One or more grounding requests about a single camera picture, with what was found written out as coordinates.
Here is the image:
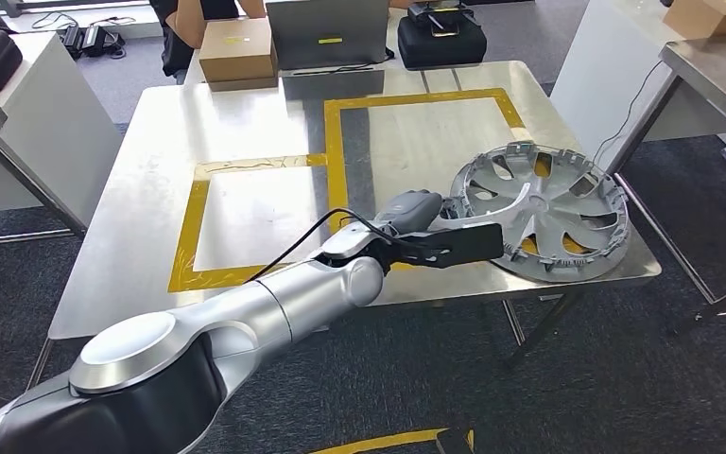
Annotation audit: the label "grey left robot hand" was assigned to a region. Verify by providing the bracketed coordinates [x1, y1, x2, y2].
[373, 188, 468, 238]

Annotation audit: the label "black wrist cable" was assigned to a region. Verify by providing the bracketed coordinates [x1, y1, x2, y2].
[244, 207, 449, 285]

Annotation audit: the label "black remote controller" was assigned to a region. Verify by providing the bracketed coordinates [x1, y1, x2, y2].
[406, 1, 484, 38]

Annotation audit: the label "grey laptop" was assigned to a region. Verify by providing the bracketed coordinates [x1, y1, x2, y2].
[265, 0, 397, 75]

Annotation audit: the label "seated person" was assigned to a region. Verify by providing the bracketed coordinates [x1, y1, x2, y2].
[148, 0, 268, 79]

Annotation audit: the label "white partition panel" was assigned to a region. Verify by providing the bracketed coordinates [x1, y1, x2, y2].
[549, 0, 726, 175]

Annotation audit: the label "grey wheel hubcap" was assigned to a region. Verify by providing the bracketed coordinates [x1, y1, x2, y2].
[449, 140, 633, 285]

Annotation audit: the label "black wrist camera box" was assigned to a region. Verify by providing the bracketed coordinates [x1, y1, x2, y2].
[390, 222, 506, 271]

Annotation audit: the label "thin hanging cable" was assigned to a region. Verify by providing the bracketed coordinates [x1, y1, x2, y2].
[590, 58, 666, 169]

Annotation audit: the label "steel workbench table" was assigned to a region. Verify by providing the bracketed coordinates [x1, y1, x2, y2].
[25, 59, 664, 393]

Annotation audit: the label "black power adapters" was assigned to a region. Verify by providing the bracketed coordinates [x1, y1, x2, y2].
[58, 22, 128, 61]

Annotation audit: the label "yellow tape table outline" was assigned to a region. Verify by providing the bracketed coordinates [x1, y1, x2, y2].
[167, 87, 590, 294]

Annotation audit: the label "brown cardboard box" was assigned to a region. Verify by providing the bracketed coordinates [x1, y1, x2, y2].
[198, 16, 281, 94]
[662, 0, 726, 41]

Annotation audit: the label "white cabinet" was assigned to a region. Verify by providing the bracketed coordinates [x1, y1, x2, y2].
[0, 29, 125, 218]

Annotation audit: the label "yellow floor tape square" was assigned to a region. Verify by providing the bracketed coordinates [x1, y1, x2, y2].
[308, 428, 475, 454]

